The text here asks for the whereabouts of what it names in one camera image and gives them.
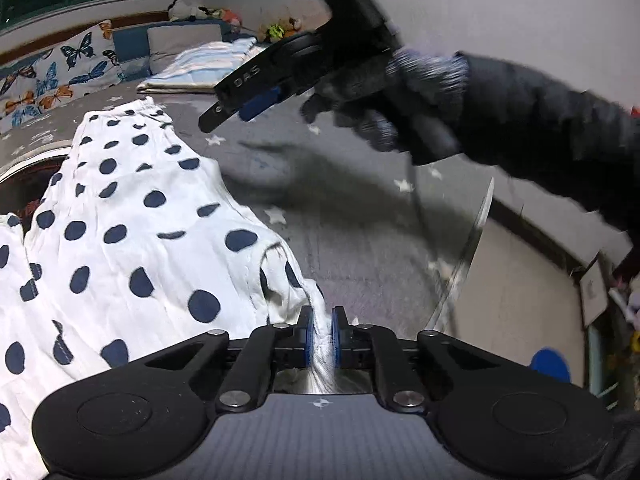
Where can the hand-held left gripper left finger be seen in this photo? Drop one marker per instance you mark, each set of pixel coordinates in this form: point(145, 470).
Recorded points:
point(306, 336)

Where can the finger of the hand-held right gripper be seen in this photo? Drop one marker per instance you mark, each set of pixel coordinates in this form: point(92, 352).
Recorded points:
point(245, 82)
point(257, 105)

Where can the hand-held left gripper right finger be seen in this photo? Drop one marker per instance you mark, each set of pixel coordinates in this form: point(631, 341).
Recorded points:
point(338, 336)

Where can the white navy polka dot pants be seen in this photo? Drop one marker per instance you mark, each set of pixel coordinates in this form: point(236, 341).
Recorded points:
point(150, 240)

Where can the person's right hand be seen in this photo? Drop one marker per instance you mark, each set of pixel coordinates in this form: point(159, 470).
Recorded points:
point(360, 95)

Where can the striped folded blanket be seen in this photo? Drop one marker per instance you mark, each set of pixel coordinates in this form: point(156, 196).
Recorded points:
point(200, 67)

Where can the yellow green plush toy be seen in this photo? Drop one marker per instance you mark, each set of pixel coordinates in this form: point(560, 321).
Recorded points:
point(275, 33)

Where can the orange plush toy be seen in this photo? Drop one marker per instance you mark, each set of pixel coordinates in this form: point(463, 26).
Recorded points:
point(230, 16)

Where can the grey star print bed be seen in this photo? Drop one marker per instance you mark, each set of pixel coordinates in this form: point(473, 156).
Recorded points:
point(360, 270)

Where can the grey pillow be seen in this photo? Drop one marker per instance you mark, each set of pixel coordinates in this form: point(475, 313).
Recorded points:
point(182, 45)

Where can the black and white plush toy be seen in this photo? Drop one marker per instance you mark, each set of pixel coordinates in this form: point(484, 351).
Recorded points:
point(187, 10)

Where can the brown wooden window ledge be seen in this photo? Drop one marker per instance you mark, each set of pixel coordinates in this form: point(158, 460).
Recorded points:
point(75, 27)

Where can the butterfly print pillow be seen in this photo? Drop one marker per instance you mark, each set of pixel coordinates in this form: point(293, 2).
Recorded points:
point(55, 80)

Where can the blue round object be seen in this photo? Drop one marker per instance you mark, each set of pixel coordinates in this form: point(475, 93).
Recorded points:
point(550, 366)

